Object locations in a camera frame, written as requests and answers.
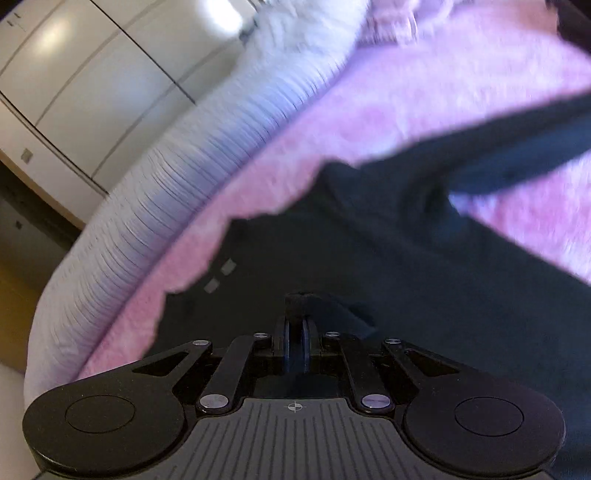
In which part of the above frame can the black garment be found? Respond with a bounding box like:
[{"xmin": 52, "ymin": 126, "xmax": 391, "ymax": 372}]
[{"xmin": 150, "ymin": 94, "xmax": 590, "ymax": 479}]

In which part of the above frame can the pink floral bed sheet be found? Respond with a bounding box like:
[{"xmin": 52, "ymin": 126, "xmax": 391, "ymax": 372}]
[{"xmin": 82, "ymin": 1, "xmax": 590, "ymax": 376}]

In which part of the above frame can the lilac crumpled cloth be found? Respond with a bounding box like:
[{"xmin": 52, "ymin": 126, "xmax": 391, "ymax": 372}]
[{"xmin": 358, "ymin": 0, "xmax": 457, "ymax": 46}]

